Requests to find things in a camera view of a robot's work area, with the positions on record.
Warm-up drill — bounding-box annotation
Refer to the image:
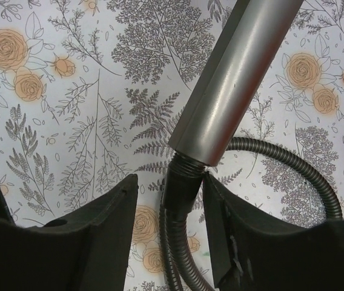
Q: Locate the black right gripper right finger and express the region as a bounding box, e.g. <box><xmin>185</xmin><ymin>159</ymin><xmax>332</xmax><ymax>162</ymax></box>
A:
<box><xmin>203</xmin><ymin>174</ymin><xmax>344</xmax><ymax>290</ymax></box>

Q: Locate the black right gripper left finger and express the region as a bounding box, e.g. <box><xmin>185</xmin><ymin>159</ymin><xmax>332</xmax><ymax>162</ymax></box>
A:
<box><xmin>0</xmin><ymin>174</ymin><xmax>138</xmax><ymax>290</ymax></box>

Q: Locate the dark metal shower hose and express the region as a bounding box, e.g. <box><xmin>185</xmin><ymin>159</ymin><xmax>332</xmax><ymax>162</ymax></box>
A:
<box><xmin>159</xmin><ymin>136</ymin><xmax>342</xmax><ymax>291</ymax></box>

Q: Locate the grey shower head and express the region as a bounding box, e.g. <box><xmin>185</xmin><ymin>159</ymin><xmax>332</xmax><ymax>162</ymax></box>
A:
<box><xmin>168</xmin><ymin>0</ymin><xmax>303</xmax><ymax>166</ymax></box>

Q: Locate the floral table mat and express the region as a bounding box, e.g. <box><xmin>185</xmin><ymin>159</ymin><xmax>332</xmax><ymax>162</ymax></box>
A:
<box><xmin>0</xmin><ymin>1</ymin><xmax>344</xmax><ymax>290</ymax></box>

